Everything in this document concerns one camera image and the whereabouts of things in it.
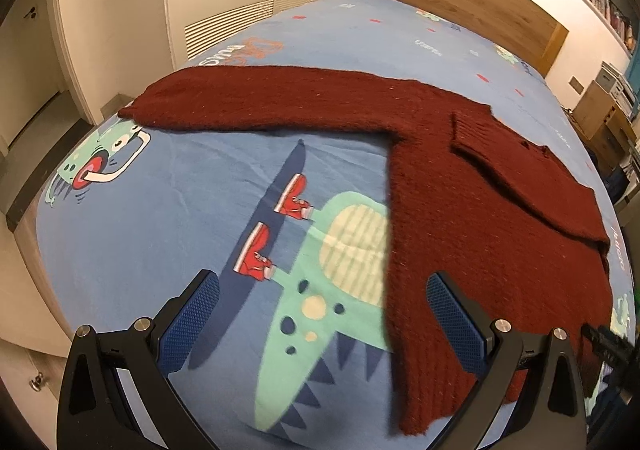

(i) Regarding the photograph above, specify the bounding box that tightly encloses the dark red knitted sweater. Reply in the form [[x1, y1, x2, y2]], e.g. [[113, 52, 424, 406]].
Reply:
[[117, 65, 613, 435]]

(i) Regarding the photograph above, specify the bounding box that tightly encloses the blue printed bed sheet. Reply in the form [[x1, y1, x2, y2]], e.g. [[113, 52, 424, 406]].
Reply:
[[7, 0, 640, 450]]

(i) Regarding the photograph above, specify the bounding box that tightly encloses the white boxes stack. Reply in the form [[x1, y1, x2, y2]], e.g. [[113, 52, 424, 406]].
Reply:
[[596, 61, 637, 106]]

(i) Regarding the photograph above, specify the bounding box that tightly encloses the wooden bedside cabinet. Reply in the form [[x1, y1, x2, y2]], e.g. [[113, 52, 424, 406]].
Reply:
[[573, 80, 637, 142]]

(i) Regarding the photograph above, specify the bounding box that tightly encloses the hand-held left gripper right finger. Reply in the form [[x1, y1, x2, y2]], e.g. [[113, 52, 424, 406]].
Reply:
[[426, 271, 589, 450]]

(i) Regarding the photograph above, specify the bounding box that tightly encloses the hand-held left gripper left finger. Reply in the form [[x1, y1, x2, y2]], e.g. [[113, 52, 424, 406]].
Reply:
[[56, 269, 221, 450]]

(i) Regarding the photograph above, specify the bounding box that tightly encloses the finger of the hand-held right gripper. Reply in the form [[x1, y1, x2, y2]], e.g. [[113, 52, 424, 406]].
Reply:
[[581, 324, 640, 381]]

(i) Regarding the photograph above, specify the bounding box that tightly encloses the white drawer cabinet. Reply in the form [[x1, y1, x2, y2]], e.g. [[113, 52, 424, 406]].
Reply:
[[0, 337, 71, 411]]

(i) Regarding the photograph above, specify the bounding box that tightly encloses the white room door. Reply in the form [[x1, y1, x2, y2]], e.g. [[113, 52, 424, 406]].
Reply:
[[0, 0, 97, 181]]

